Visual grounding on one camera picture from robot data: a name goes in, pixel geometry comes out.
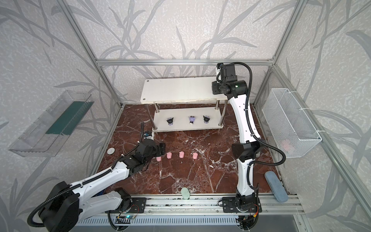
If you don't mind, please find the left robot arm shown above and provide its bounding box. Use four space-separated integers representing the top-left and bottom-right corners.
27 138 166 232

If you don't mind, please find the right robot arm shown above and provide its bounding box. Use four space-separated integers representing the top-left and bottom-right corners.
212 62 287 214

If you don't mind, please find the small white round disc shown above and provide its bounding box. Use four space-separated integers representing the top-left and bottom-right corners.
107 148 115 155

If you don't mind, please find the white two-tier shelf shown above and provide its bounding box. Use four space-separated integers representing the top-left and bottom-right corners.
141 76 228 132

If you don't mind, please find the pale green oval disc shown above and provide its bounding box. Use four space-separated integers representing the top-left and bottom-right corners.
181 187 190 200

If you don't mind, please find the pink toy in basket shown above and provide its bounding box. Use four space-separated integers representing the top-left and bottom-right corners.
281 139 295 153

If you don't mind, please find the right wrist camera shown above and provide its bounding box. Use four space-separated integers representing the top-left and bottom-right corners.
216 63 224 70

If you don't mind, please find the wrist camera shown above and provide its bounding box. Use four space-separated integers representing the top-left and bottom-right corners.
216 63 224 70
144 130 154 140

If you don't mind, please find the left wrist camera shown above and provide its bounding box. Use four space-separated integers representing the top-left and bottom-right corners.
144 130 154 140

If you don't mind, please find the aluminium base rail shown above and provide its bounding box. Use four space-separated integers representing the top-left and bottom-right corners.
86 193 305 227

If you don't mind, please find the white wire basket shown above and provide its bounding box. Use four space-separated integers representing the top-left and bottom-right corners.
262 88 322 158

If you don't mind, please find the aluminium cage frame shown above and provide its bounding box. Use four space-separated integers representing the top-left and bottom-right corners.
57 1 371 217

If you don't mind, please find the clear plastic wall bin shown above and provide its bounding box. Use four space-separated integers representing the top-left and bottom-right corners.
9 90 94 157

